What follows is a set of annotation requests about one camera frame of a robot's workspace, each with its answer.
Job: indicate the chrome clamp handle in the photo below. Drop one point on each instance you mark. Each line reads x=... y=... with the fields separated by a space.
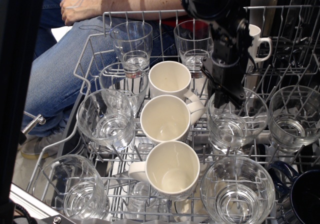
x=29 y=121

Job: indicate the tall glass behind left cup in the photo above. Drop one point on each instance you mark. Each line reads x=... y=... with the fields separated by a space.
x=130 y=79

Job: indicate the person's bare hand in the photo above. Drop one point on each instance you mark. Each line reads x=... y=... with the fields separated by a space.
x=73 y=11

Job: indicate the blue jeans leg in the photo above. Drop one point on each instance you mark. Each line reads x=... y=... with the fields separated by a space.
x=53 y=88

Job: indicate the dark blue mug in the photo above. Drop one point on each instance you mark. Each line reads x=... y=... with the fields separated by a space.
x=299 y=194

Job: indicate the tall glass back left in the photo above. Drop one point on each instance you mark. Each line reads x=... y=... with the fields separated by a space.
x=133 y=44

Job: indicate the black foreground robot arm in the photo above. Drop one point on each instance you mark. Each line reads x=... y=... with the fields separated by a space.
x=19 y=22

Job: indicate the white mug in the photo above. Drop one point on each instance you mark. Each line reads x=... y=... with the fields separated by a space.
x=172 y=78
x=168 y=118
x=258 y=42
x=172 y=168

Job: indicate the person's bare forearm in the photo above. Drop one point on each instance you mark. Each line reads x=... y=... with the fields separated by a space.
x=119 y=7

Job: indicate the white mug front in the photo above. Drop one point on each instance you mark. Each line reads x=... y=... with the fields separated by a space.
x=172 y=168

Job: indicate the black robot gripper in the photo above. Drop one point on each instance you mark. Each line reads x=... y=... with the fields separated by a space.
x=224 y=81

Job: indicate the small glass under rack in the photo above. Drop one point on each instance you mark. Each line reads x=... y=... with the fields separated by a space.
x=141 y=197

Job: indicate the tall glass back centre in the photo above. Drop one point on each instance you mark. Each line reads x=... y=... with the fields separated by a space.
x=194 y=43

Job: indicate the white mug back right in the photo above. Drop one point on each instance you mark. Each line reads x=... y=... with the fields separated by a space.
x=258 y=42

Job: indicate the white mug middle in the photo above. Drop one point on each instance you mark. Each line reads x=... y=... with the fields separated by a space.
x=168 y=118

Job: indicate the grey sneaker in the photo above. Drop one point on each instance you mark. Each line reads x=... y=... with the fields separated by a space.
x=34 y=145

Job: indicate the round glass cup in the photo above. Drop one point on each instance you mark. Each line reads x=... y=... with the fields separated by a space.
x=230 y=128
x=106 y=117
x=71 y=185
x=294 y=118
x=237 y=190

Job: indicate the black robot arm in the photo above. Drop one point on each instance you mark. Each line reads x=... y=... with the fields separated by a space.
x=229 y=28

